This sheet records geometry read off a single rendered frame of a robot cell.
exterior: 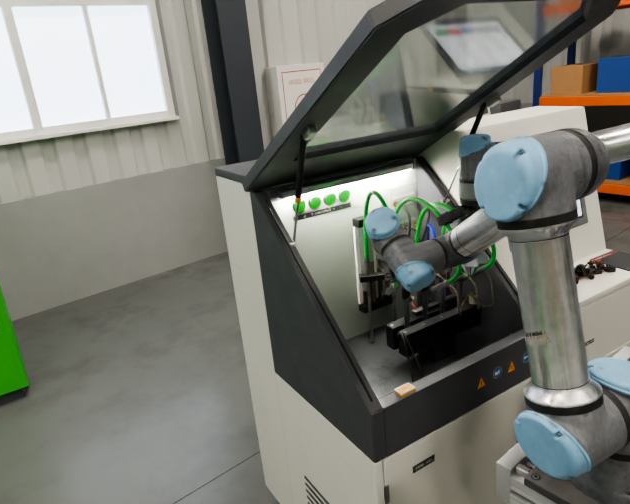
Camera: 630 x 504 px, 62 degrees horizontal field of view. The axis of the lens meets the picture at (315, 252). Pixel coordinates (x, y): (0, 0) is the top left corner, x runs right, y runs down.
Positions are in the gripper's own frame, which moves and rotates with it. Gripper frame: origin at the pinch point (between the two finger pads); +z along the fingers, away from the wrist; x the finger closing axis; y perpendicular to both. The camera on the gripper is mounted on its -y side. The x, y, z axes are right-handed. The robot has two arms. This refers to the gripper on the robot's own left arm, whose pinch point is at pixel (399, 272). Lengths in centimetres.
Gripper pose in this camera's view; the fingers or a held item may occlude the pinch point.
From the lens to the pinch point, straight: 147.5
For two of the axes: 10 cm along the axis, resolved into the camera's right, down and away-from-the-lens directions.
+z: 2.7, 4.2, 8.7
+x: 9.5, -2.8, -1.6
